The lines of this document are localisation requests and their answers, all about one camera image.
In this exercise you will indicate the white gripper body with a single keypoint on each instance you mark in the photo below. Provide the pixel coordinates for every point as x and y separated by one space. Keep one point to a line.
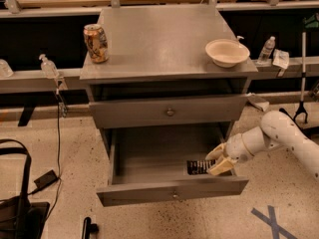
236 147

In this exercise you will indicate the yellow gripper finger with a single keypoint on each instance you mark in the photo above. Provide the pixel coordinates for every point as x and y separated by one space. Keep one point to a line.
222 165
217 153

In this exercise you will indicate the dark chocolate rxbar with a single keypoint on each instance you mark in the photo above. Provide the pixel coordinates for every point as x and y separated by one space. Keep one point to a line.
196 167

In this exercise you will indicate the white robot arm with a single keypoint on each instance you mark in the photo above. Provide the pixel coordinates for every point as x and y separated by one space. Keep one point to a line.
276 128

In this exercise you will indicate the open grey lower drawer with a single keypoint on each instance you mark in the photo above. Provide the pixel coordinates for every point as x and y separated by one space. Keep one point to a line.
148 164

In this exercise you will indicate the grey drawer cabinet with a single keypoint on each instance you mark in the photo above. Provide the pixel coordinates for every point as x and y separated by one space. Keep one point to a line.
159 52

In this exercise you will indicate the grey upper drawer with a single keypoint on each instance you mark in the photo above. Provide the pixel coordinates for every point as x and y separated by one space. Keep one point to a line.
165 111

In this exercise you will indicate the white box on floor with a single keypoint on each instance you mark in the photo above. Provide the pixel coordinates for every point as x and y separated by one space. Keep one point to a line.
258 102

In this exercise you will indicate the white bowl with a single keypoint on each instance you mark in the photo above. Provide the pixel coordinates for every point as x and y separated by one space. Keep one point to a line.
227 53

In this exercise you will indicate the clear water bottle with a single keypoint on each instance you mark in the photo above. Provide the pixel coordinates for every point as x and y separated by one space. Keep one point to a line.
266 50

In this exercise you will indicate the black stand with pole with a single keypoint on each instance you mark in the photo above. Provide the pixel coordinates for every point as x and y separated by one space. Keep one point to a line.
308 25

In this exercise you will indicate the orange soda can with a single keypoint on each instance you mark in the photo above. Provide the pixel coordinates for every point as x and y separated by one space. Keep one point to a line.
96 42

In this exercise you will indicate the black power adapter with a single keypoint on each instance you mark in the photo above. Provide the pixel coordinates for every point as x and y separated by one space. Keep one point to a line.
46 179

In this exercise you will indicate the clear sanitizer pump bottle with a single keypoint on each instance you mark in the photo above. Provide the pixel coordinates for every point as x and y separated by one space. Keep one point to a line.
48 67

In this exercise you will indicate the clear plastic container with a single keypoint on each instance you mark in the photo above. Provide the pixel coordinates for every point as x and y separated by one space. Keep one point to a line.
5 69

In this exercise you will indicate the black handle object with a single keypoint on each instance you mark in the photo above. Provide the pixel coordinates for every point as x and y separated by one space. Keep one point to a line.
89 228

